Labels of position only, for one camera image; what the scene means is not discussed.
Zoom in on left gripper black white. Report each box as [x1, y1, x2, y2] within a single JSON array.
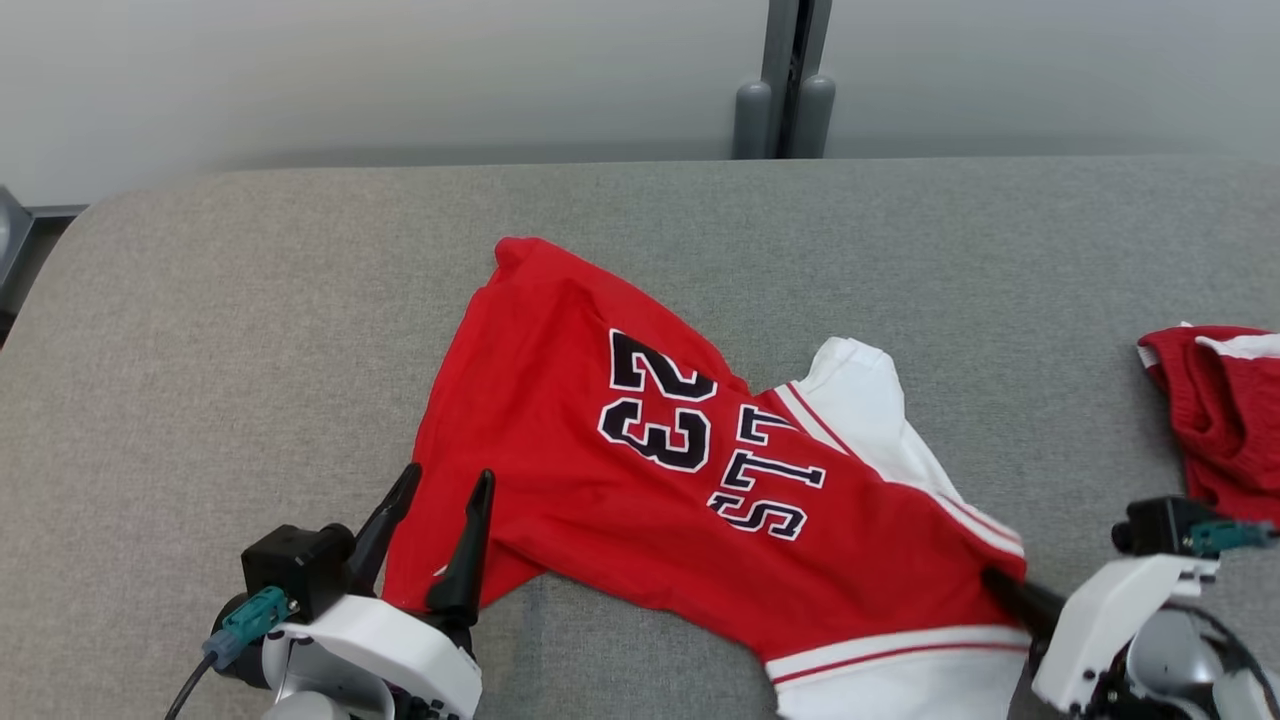
[[262, 462, 496, 720]]

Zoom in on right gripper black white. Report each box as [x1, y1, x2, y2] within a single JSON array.
[[982, 555, 1221, 716]]

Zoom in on red white basketball jersey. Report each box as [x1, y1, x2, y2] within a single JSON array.
[[383, 236, 1031, 720]]

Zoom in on red shorts with white stripe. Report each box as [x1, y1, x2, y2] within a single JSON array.
[[1137, 322, 1280, 526]]

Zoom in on grey metal wheeled frame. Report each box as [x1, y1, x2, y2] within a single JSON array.
[[0, 185, 36, 321]]

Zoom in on grey partition post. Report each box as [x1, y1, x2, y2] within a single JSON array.
[[733, 0, 836, 161]]

